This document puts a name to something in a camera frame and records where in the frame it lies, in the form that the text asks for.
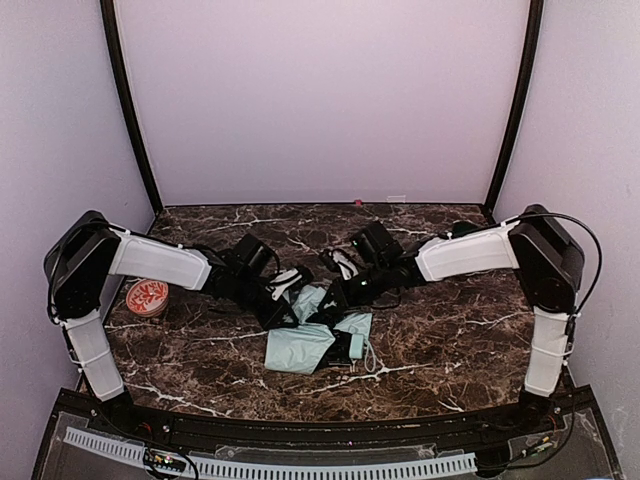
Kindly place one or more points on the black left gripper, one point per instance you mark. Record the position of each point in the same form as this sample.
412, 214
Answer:
273, 308

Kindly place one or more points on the dark green marbled mug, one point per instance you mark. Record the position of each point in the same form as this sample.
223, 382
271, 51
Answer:
461, 228

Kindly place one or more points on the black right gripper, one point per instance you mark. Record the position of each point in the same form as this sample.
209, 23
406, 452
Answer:
337, 298

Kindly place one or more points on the mint and black folding umbrella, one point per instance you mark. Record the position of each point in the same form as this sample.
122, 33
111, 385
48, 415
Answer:
310, 347

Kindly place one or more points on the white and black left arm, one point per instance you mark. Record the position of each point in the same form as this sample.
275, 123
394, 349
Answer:
93, 251

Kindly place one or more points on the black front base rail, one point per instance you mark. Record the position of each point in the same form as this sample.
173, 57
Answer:
205, 433

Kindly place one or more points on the grey slotted cable duct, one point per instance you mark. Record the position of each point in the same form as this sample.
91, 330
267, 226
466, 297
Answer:
245, 463

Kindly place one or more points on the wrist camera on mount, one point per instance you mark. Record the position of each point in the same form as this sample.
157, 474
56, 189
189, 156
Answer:
336, 260
297, 276

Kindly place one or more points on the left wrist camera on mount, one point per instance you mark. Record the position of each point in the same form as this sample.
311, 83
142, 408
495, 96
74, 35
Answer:
297, 276

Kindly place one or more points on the red patterned round bowl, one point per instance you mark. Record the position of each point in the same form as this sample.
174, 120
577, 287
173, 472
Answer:
148, 298

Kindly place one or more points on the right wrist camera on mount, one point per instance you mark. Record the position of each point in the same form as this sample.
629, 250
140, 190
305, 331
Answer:
336, 260

